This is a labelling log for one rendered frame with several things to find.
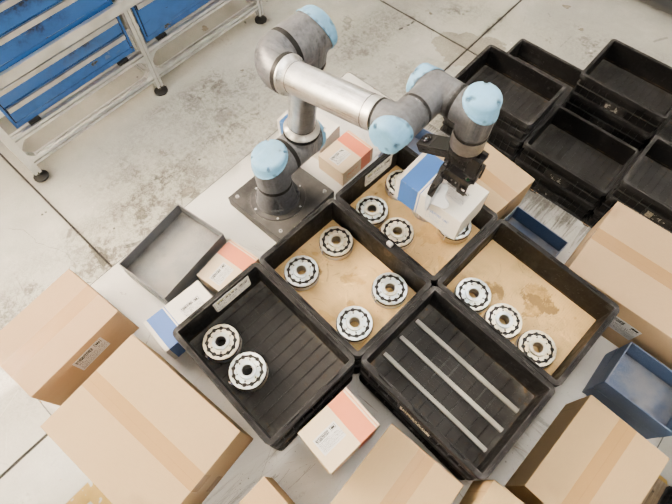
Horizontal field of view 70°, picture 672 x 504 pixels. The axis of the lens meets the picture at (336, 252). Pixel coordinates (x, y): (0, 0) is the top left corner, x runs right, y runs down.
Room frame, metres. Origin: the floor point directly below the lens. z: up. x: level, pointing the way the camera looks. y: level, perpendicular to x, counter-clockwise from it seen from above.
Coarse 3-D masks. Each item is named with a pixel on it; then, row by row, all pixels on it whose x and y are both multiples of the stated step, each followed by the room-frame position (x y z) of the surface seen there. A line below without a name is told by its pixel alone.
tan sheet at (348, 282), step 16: (336, 224) 0.75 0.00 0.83; (320, 256) 0.64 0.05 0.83; (352, 256) 0.64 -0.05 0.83; (368, 256) 0.64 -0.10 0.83; (304, 272) 0.59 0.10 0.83; (320, 272) 0.59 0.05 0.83; (336, 272) 0.59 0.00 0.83; (352, 272) 0.58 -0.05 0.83; (368, 272) 0.58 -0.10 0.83; (384, 272) 0.58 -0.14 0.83; (320, 288) 0.53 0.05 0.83; (336, 288) 0.53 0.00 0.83; (352, 288) 0.53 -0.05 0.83; (368, 288) 0.53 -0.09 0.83; (320, 304) 0.48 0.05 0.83; (336, 304) 0.48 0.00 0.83; (352, 304) 0.48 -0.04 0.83; (368, 304) 0.48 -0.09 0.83; (384, 320) 0.43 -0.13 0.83
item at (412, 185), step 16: (416, 160) 0.76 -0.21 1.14; (432, 160) 0.76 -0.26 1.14; (400, 176) 0.71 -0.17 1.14; (416, 176) 0.71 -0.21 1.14; (432, 176) 0.71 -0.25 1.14; (400, 192) 0.70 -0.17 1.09; (416, 192) 0.67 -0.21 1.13; (448, 192) 0.66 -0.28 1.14; (480, 192) 0.66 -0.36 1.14; (416, 208) 0.66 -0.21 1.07; (432, 208) 0.63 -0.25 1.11; (448, 208) 0.61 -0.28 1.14; (464, 208) 0.61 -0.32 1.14; (480, 208) 0.65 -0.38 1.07; (432, 224) 0.62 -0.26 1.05; (448, 224) 0.59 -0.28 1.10; (464, 224) 0.60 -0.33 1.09
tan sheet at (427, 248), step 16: (384, 176) 0.93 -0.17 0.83; (368, 192) 0.87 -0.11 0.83; (384, 192) 0.87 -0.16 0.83; (400, 208) 0.80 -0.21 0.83; (416, 224) 0.74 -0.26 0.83; (416, 240) 0.69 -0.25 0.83; (432, 240) 0.69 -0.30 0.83; (416, 256) 0.63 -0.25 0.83; (432, 256) 0.63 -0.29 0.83; (448, 256) 0.63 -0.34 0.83; (432, 272) 0.58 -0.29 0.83
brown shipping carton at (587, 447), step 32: (576, 416) 0.16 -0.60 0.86; (608, 416) 0.15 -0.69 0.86; (544, 448) 0.09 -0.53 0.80; (576, 448) 0.08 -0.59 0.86; (608, 448) 0.08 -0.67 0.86; (640, 448) 0.08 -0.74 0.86; (512, 480) 0.01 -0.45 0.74; (544, 480) 0.01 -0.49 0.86; (576, 480) 0.01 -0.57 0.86; (608, 480) 0.01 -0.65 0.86; (640, 480) 0.01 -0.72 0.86
